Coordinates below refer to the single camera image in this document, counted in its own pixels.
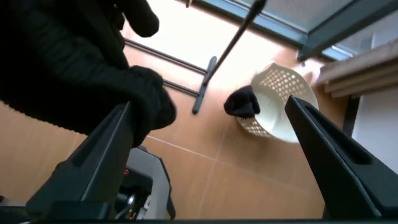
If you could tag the white laundry basket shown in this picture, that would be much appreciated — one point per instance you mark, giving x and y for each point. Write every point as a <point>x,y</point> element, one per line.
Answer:
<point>280,87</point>

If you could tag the black clothes rack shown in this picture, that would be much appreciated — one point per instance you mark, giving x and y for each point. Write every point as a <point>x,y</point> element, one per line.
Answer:
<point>203,87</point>

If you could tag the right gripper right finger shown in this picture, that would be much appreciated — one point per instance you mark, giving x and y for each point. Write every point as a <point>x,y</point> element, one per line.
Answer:
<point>342,186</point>

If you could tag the window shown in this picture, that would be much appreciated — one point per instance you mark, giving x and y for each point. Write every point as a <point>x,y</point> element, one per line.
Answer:
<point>326,31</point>

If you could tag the black shorts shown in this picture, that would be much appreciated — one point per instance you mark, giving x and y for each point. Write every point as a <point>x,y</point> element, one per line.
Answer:
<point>62,62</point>

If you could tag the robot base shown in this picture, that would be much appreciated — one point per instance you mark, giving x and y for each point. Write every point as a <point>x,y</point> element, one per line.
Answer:
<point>155,174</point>

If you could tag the beige curtain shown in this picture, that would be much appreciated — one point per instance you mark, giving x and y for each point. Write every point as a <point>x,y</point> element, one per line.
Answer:
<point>357,74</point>

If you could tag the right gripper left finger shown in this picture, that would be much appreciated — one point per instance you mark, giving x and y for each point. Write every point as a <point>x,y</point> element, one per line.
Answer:
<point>90,183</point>

